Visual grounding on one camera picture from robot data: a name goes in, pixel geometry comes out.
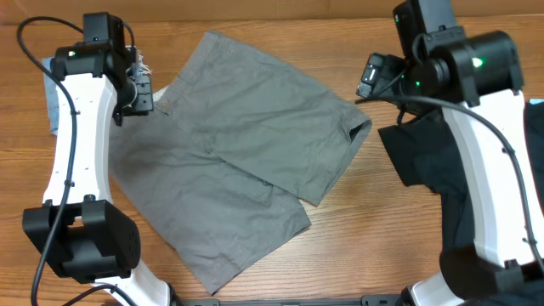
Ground grey shorts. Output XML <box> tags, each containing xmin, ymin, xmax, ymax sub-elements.
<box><xmin>109</xmin><ymin>31</ymin><xmax>371</xmax><ymax>293</ymax></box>

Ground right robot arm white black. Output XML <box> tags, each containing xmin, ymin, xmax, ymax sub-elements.
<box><xmin>357</xmin><ymin>1</ymin><xmax>543</xmax><ymax>305</ymax></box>

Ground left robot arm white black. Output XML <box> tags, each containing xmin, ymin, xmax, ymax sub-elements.
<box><xmin>23</xmin><ymin>41</ymin><xmax>180</xmax><ymax>305</ymax></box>

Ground folded blue denim shorts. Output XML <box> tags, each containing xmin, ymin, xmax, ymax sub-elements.
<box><xmin>43</xmin><ymin>49</ymin><xmax>152</xmax><ymax>135</ymax></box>

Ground black t-shirt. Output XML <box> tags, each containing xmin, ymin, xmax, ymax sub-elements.
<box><xmin>378</xmin><ymin>102</ymin><xmax>543</xmax><ymax>306</ymax></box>

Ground light blue cloth piece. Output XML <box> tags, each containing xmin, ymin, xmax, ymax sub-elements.
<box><xmin>529</xmin><ymin>98</ymin><xmax>544</xmax><ymax>105</ymax></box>

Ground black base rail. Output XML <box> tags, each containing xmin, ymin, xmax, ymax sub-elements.
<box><xmin>178</xmin><ymin>294</ymin><xmax>402</xmax><ymax>306</ymax></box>

